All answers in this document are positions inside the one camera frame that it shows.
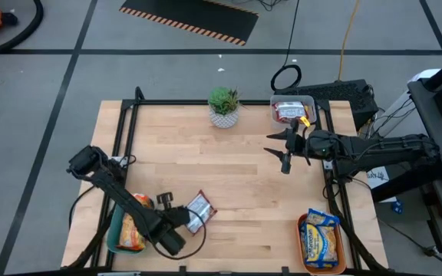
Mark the clear plastic bin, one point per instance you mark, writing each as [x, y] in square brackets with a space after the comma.
[294, 98]

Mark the small blue object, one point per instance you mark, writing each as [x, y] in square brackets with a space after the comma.
[397, 207]

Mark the black striped floor mat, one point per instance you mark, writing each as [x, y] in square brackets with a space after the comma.
[190, 15]

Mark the teal plastic bin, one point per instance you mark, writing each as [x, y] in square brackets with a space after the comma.
[113, 237]

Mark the orange plastic bin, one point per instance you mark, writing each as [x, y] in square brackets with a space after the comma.
[342, 257]

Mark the blue soy sauce ramen pack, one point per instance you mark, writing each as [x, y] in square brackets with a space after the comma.
[318, 245]
[322, 217]

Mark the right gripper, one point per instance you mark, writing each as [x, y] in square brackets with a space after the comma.
[317, 145]

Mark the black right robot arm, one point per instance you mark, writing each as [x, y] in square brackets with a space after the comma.
[390, 147]

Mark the white paper sheet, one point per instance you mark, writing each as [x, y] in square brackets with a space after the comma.
[378, 178]

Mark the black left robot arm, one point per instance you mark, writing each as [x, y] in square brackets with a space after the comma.
[129, 203]

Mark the black aluminium table frame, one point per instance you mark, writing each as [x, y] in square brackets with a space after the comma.
[167, 102]

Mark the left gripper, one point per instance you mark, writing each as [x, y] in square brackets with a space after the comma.
[177, 218]

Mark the potted succulent patterned pot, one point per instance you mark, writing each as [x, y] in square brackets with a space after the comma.
[224, 115]

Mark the black computer case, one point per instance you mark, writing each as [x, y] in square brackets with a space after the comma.
[344, 94]

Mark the orange chicken ramen pack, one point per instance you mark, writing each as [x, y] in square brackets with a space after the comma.
[144, 199]
[129, 234]

